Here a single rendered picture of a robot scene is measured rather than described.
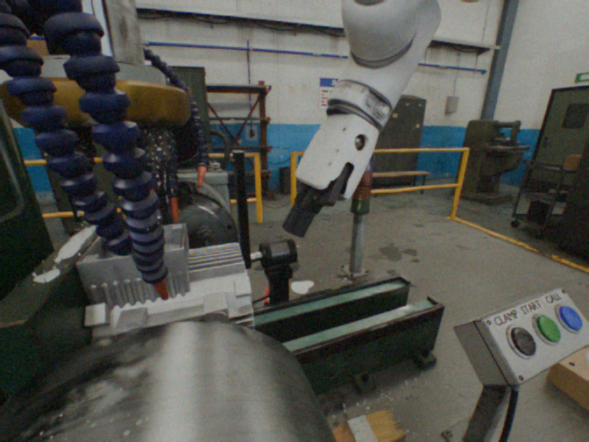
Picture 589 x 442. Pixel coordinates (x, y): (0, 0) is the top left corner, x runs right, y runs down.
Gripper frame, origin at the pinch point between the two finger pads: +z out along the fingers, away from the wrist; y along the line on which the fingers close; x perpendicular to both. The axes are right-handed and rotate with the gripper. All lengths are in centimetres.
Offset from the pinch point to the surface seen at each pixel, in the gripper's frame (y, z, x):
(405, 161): 427, -164, -403
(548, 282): 5, -16, -100
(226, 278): 1.9, 12.4, 5.0
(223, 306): -3.2, 13.8, 5.6
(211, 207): 27.3, 9.2, 6.8
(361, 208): 33.5, -7.4, -36.3
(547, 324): -20.7, -3.9, -25.3
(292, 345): 2.0, 21.7, -12.2
